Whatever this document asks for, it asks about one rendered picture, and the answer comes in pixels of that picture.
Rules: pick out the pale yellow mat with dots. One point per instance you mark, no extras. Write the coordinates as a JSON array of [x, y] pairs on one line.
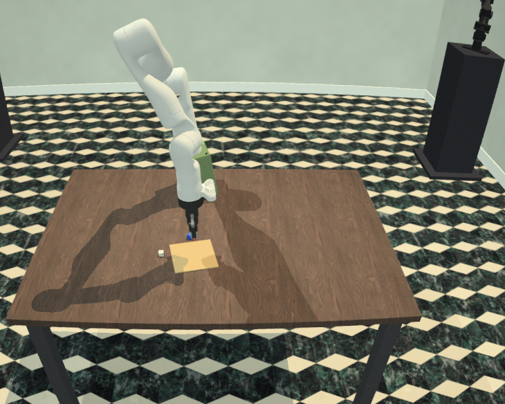
[[192, 256]]

